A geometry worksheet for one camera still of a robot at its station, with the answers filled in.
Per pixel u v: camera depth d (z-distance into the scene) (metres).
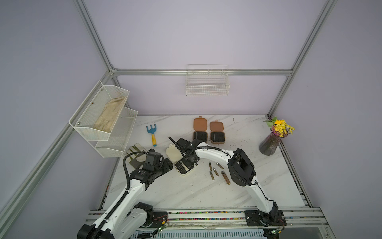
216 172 0.90
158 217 0.73
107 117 0.79
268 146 0.91
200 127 1.11
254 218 0.73
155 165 0.63
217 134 1.08
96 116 0.78
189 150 0.68
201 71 0.91
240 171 0.55
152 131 1.11
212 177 0.88
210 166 0.93
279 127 0.81
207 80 0.95
